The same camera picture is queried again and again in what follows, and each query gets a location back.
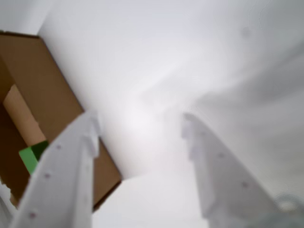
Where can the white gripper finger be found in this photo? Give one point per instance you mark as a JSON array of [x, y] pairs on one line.
[[61, 185], [225, 190]]

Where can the green cube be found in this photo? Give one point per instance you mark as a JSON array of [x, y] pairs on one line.
[[27, 159]]

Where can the brown cardboard box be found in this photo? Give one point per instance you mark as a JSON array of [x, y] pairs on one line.
[[47, 83]]

